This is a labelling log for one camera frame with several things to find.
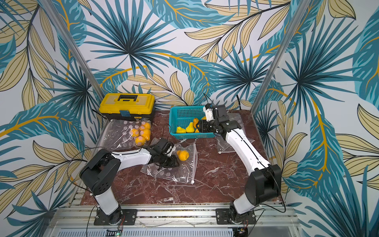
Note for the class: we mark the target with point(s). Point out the orange pear from bag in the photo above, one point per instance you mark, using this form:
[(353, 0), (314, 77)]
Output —
[(195, 121)]

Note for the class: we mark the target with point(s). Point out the yellow pear long neck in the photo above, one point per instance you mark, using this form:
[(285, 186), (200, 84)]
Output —
[(190, 128)]

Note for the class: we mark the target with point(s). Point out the clear zip-top bag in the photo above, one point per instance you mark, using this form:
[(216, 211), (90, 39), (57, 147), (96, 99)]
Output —
[(235, 139)]

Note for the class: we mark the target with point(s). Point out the dotted zip-top bag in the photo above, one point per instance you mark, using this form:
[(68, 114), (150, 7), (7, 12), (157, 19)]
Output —
[(116, 135), (184, 173)]

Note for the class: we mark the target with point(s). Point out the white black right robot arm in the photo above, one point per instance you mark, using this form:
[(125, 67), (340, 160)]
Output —
[(264, 179)]

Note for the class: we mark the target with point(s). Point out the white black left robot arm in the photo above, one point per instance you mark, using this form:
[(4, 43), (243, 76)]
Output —
[(99, 173)]

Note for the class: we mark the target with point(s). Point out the orange fruits in left bag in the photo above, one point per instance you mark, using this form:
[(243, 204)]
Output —
[(141, 133)]

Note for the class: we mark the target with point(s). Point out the teal plastic basket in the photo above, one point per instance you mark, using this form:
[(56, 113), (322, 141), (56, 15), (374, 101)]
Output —
[(182, 116)]

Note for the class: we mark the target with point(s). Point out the yellow black toolbox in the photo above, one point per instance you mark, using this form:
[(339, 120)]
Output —
[(128, 106)]

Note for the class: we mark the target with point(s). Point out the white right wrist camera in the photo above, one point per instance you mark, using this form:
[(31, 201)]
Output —
[(208, 110)]

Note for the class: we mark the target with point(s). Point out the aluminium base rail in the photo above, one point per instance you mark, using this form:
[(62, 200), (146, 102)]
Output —
[(176, 220)]

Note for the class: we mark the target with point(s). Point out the right aluminium frame post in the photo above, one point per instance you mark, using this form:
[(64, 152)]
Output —
[(280, 52)]

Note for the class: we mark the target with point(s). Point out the aluminium frame post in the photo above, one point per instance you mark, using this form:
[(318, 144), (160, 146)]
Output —
[(57, 20), (280, 52)]

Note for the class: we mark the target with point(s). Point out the left aluminium frame post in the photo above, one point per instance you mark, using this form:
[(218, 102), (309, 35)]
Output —
[(57, 20)]

